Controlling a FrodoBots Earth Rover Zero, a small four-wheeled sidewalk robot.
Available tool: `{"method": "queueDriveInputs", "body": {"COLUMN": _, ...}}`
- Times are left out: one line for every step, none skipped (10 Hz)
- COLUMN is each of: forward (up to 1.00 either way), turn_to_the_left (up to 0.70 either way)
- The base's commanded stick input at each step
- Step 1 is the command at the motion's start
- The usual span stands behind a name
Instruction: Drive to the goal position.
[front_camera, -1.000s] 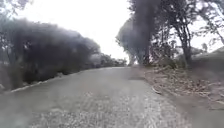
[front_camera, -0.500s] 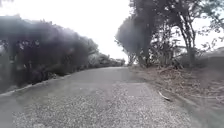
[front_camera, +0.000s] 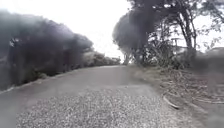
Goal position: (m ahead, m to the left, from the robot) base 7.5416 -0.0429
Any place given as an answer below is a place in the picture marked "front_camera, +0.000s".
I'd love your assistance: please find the grey asphalt road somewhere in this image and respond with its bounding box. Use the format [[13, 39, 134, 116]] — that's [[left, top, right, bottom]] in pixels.
[[0, 64, 202, 128]]

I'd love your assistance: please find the group of tall dark trees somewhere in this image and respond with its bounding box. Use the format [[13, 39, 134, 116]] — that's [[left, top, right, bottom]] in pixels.
[[112, 0, 224, 71]]

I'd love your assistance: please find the fallen branch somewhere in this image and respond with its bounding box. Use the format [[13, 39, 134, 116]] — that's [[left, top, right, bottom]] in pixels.
[[162, 95, 181, 111]]

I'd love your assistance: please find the row of dark trees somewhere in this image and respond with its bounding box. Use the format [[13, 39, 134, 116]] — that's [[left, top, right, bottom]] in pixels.
[[0, 9, 122, 92]]

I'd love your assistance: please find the dirt verge with leaf litter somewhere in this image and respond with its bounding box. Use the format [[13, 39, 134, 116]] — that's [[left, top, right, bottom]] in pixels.
[[128, 64, 224, 128]]

